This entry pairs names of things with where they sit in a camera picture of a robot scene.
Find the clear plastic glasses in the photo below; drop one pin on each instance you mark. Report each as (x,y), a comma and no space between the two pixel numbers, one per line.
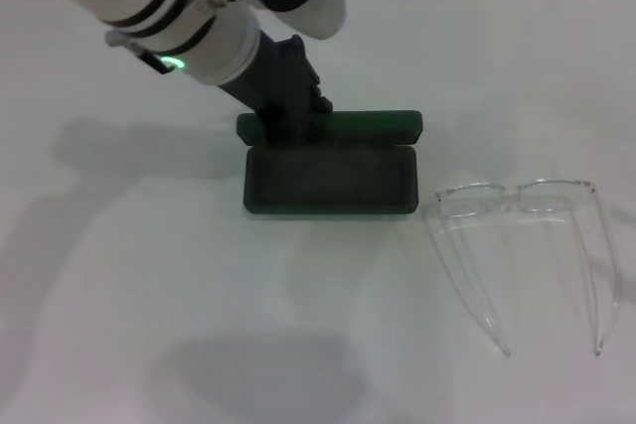
(472,200)

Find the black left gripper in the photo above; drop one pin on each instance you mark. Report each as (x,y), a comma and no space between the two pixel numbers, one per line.
(278,76)

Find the green glasses case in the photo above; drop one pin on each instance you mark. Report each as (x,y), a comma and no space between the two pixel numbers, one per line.
(338,185)

